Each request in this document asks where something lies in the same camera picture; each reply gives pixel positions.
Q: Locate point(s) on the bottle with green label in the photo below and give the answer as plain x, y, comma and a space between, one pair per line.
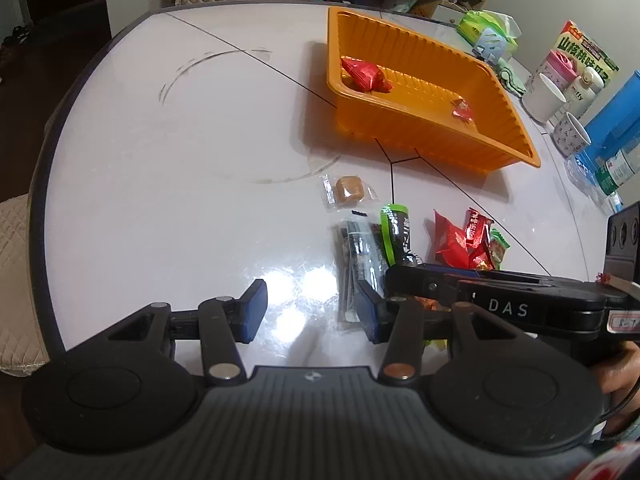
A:
617, 170

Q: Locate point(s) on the green cloth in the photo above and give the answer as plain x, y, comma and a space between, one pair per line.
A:
512, 77

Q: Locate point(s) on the green and black snack packet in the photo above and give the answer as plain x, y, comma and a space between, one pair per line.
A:
397, 235

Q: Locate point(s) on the grey phone stand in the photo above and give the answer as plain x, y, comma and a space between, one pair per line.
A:
487, 45

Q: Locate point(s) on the small red candy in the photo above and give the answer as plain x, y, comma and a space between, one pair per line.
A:
462, 110

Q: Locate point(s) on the red white printed clothing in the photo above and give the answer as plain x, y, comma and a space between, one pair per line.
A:
617, 465

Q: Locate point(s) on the white mug with black figures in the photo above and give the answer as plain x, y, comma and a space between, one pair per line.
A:
570, 135

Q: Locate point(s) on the small green snack packet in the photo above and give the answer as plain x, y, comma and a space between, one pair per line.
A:
500, 250

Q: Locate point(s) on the pink lidded bottle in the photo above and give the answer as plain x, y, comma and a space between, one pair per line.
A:
560, 67

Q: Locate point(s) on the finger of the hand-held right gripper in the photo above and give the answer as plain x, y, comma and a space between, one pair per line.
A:
415, 280

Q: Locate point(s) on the green tissue pack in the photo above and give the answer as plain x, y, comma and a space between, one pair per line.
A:
482, 22

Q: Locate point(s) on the orange plastic tray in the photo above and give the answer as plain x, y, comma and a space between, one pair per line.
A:
425, 110

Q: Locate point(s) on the yellow-green seed snack bag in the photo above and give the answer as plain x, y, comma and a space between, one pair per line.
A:
590, 45

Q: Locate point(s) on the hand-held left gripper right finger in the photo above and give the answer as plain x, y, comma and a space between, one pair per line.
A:
367, 310

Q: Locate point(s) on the white flask bottle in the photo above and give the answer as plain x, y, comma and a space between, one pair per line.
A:
587, 87

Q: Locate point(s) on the red snack packet white pattern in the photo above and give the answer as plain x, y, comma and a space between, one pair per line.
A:
450, 242

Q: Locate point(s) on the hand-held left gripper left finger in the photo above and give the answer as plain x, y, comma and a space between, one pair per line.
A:
252, 310

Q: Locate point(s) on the clear packet with black bars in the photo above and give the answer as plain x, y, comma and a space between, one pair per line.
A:
357, 255

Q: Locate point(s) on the caramel candy in clear wrapper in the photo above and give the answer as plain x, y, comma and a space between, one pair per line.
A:
348, 187

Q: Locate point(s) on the plain white mug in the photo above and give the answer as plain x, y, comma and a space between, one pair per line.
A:
545, 97

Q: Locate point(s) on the beige quilted chair cushion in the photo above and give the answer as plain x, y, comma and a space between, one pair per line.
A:
20, 285

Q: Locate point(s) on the red snack packet white label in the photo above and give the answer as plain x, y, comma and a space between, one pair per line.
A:
477, 230

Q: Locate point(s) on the clear packet with blue label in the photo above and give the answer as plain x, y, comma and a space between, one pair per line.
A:
582, 177

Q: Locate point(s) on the tall blue box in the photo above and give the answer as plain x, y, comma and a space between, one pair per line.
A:
620, 120

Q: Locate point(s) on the person's right hand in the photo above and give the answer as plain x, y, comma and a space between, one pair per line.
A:
620, 380

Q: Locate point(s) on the large shiny red snack packet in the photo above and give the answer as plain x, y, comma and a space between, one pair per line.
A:
365, 75

